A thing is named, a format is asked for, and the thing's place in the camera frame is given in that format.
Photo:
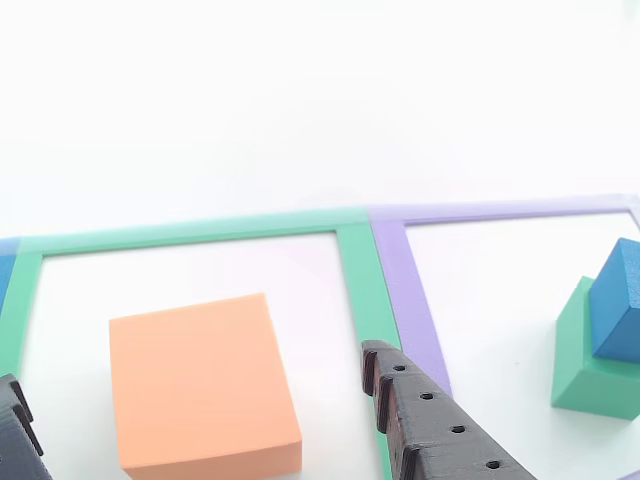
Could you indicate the green block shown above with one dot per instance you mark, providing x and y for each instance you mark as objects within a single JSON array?
[{"x": 575, "y": 370}]

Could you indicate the orange block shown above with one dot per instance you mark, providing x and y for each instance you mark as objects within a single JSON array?
[{"x": 200, "y": 380}]

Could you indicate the small blue cube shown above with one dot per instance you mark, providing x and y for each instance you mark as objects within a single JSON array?
[{"x": 615, "y": 300}]

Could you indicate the purple tape square frame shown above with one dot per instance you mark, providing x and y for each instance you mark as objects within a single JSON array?
[{"x": 405, "y": 290}]

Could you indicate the blue tape square frame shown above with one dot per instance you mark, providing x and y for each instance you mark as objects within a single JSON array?
[{"x": 6, "y": 275}]

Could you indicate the green tape square frame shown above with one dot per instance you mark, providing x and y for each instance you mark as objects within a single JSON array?
[{"x": 365, "y": 280}]

